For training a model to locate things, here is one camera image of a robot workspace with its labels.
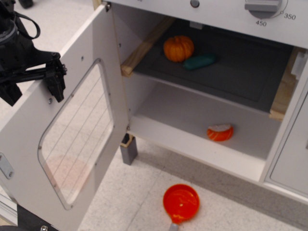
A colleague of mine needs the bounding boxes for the dark grey oven shelf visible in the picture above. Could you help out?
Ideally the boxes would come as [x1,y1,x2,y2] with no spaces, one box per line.
[135,19,293,112]

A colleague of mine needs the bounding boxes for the grey temperature knob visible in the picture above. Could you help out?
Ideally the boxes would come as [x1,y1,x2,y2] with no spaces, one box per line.
[244,0,282,19]

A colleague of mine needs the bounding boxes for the black caster wheel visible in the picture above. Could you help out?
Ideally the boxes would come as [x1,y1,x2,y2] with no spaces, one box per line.
[19,0,34,9]

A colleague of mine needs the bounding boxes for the white cabinet drawer door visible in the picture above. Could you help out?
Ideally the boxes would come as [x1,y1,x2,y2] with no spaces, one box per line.
[264,77,308,195]

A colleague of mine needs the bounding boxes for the white toy kitchen cabinet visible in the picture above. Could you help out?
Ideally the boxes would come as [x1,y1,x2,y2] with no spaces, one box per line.
[108,0,308,203]

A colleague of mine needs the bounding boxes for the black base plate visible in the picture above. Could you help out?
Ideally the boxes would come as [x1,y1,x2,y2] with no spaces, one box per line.
[17,205,58,231]

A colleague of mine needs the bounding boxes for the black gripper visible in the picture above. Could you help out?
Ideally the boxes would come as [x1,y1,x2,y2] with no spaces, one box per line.
[0,36,67,106]

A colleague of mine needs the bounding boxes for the green toy cucumber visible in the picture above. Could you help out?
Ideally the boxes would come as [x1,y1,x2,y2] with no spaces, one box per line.
[183,53,217,70]

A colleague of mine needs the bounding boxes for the aluminium frame rail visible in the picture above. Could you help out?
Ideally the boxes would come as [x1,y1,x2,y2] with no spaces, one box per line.
[0,187,18,226]

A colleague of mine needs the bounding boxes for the toy salmon sushi piece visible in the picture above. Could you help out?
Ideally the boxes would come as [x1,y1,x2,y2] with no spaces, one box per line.
[207,124,234,141]

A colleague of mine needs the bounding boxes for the orange toy pumpkin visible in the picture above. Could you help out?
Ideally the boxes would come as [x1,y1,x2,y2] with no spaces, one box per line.
[163,36,194,63]

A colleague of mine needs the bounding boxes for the orange toy frying pan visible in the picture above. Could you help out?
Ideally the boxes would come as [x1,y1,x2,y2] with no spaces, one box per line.
[163,184,200,231]

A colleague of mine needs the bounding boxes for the white toy oven door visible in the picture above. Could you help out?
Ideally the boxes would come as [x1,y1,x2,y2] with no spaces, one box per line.
[0,3,128,231]

